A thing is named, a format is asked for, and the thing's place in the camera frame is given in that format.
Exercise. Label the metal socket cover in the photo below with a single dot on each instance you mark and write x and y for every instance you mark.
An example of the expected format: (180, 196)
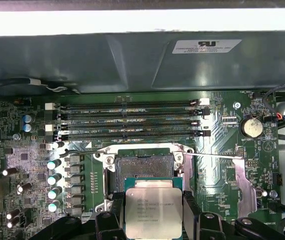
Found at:
(246, 180)

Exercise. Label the green motherboard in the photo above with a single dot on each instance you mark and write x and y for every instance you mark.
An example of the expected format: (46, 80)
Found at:
(220, 117)

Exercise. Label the silver coin battery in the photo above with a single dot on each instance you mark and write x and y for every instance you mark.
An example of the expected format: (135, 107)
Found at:
(252, 127)

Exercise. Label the silver CPU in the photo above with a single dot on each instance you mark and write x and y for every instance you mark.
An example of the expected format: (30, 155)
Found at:
(153, 210)

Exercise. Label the black open PC case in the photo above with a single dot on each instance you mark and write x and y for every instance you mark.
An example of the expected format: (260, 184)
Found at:
(82, 62)

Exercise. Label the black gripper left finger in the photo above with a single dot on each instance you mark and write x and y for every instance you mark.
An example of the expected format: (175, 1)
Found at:
(117, 215)

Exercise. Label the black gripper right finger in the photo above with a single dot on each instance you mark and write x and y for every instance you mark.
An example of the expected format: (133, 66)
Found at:
(190, 215)

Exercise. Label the CPU socket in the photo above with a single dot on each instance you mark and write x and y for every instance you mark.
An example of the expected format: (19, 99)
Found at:
(142, 167)

